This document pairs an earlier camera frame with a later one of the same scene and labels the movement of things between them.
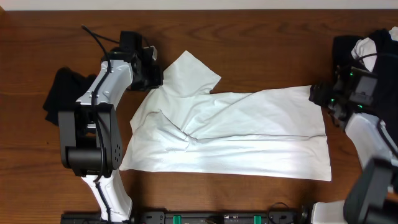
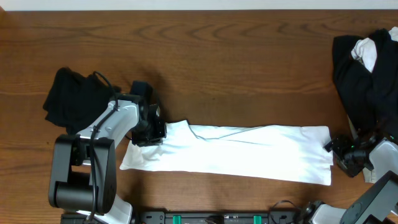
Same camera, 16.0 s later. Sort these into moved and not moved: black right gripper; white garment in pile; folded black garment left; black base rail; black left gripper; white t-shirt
Moved: white t-shirt; black right gripper; black left gripper
Not moved: black base rail; folded black garment left; white garment in pile
